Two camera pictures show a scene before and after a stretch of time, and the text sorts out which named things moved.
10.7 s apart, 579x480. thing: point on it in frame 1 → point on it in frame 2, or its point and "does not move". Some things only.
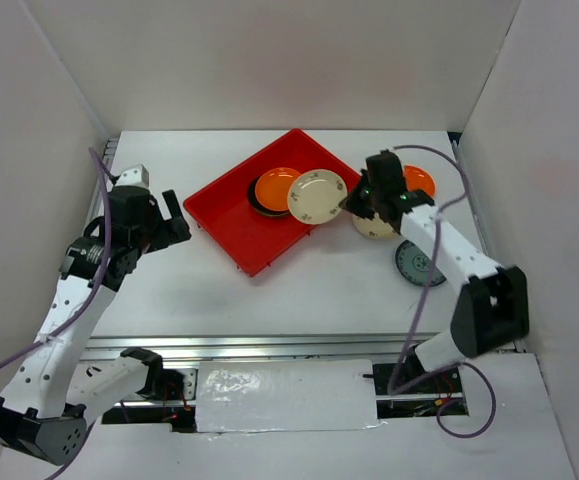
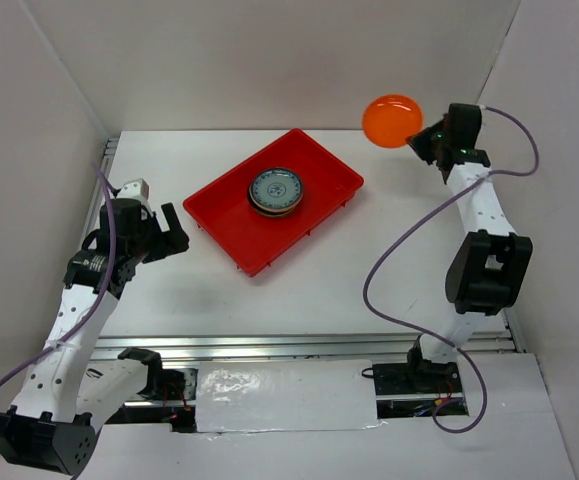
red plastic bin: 253,240 does not move
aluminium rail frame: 351,345 does not move
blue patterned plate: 416,266 → 276,190
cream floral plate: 315,195 → 277,214
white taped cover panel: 240,396 does not move
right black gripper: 351,204 → 418,141
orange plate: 419,179 → 388,120
